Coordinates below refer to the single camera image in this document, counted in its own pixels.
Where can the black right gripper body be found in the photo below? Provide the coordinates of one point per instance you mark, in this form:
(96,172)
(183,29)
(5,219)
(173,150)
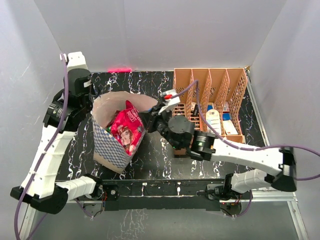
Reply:
(160,122)

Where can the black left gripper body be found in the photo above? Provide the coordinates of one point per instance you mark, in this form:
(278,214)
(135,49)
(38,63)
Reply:
(89,104)

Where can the pink snack bag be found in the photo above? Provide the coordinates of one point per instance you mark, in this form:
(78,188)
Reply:
(127,128)

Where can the blue checkered paper bag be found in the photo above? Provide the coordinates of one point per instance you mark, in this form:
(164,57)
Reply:
(107,150)

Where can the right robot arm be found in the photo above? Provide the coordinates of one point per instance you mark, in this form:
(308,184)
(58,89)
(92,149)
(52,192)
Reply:
(274,168)

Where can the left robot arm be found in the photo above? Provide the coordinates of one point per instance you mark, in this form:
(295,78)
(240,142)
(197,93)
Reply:
(63,116)

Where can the black marker pen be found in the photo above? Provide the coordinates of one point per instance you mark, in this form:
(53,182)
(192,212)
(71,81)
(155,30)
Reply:
(195,112)

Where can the white round tape roll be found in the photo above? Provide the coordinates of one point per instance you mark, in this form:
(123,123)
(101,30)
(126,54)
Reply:
(213,119)

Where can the pink plastic file organizer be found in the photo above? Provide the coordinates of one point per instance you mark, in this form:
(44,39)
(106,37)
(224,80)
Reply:
(218,96)

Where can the blue plastic case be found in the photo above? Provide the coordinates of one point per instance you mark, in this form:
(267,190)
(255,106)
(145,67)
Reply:
(226,116)

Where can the red white small box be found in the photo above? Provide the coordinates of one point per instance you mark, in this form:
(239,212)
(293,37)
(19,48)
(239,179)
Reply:
(226,108)

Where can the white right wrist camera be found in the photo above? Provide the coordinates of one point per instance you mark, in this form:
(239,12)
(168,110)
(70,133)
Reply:
(169,100)

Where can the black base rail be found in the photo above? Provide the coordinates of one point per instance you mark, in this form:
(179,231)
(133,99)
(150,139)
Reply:
(168,194)

